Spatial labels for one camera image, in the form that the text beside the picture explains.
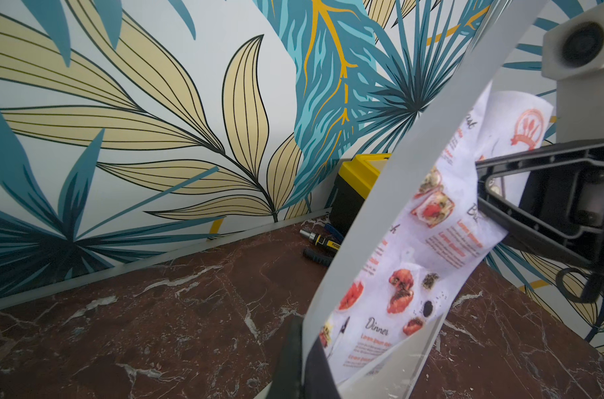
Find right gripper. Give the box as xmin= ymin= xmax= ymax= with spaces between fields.
xmin=476 ymin=139 xmax=604 ymax=274

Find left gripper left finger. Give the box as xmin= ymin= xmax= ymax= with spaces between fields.
xmin=266 ymin=316 xmax=303 ymax=399

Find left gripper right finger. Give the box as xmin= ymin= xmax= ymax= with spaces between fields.
xmin=303 ymin=348 xmax=341 ymax=399

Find white menu rack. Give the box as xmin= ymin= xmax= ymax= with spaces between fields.
xmin=302 ymin=1 xmax=545 ymax=382

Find pink menu sheet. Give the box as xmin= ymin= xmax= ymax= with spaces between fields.
xmin=319 ymin=89 xmax=553 ymax=383

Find yellow black screwdriver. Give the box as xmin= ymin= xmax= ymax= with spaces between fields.
xmin=300 ymin=230 xmax=340 ymax=253

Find yellow black toolbox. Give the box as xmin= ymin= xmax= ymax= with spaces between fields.
xmin=329 ymin=154 xmax=391 ymax=236

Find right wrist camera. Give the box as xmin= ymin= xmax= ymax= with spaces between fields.
xmin=541 ymin=3 xmax=604 ymax=142

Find blue handled pliers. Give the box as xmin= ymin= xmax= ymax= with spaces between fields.
xmin=303 ymin=224 xmax=343 ymax=267

